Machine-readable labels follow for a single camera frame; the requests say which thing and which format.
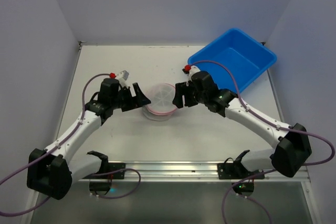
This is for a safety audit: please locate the white mesh laundry bag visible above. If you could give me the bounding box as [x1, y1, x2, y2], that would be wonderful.
[142, 83, 177, 121]

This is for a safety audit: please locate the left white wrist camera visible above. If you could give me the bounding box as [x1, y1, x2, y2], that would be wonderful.
[115, 70, 129, 88]

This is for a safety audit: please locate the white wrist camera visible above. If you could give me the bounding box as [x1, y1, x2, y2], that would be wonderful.
[115, 70, 129, 88]
[187, 66, 200, 81]

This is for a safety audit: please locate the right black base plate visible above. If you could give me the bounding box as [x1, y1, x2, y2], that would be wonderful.
[217, 157, 239, 180]

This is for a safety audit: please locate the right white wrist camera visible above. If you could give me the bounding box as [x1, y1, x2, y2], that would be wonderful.
[187, 66, 200, 81]

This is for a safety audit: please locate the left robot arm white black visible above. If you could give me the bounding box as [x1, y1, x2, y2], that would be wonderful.
[27, 78, 151, 200]

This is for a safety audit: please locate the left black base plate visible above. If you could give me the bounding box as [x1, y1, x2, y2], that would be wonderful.
[86, 163, 126, 180]

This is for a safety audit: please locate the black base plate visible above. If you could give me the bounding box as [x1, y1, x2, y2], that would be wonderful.
[217, 157, 239, 180]
[86, 163, 126, 180]

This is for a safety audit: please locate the blue plastic tub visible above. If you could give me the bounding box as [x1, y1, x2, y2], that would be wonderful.
[187, 28, 277, 92]

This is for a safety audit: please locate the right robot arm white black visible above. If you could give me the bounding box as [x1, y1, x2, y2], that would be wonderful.
[173, 69, 312, 179]

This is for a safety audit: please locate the aluminium mounting rail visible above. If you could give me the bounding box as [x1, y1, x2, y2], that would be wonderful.
[78, 160, 310, 183]

